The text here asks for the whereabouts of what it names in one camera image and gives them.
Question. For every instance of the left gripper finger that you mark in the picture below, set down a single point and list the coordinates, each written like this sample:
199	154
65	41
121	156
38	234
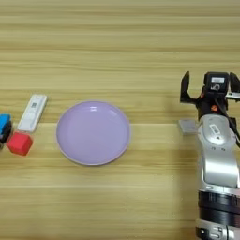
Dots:
6	134

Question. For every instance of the small grey square block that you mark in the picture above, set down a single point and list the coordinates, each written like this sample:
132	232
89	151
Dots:
187	126

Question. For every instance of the white rectangular test cassette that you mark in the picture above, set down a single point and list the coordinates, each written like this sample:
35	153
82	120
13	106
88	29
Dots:
32	113

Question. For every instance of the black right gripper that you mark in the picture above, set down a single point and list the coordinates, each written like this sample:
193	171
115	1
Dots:
212	104

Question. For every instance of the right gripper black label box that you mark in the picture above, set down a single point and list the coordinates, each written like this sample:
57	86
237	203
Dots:
216	82

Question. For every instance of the red cube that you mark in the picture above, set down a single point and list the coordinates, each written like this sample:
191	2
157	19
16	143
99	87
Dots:
20	143

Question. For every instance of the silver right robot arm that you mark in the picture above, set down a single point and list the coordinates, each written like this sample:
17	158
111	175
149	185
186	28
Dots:
218	168

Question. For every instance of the purple round plate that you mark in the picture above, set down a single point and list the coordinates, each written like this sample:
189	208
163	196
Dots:
93	132

